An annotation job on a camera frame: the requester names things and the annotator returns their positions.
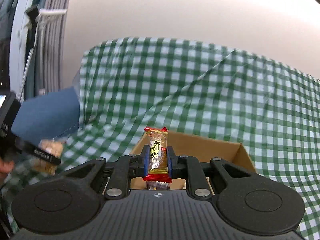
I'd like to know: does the small gold red snack packet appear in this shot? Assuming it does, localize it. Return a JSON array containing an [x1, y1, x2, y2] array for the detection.
[[143, 127, 172, 184]]

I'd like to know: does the person's left hand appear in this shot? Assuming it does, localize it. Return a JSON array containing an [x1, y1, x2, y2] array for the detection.
[[0, 154, 15, 186]]

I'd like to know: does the blue sofa cushion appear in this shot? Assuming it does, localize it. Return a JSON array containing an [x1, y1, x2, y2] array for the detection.
[[11, 87, 80, 145]]

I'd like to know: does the grey pleated curtain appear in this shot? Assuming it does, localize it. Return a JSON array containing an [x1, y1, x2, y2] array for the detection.
[[34, 0, 69, 96]]

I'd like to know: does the clear bag of biscuits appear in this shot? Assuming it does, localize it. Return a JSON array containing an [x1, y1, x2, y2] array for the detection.
[[32, 139, 64, 176]]

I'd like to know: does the brown cardboard box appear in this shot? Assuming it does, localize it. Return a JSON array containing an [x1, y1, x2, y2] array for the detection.
[[130, 131, 257, 190]]

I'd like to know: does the purple candy wrapper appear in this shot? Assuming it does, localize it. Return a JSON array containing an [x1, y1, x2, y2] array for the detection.
[[146, 181, 170, 190]]

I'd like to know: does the green white checkered cloth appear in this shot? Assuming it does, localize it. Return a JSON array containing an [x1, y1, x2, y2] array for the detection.
[[1, 37, 319, 239]]

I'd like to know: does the white window frame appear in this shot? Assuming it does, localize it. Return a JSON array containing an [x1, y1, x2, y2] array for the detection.
[[8, 0, 68, 98]]

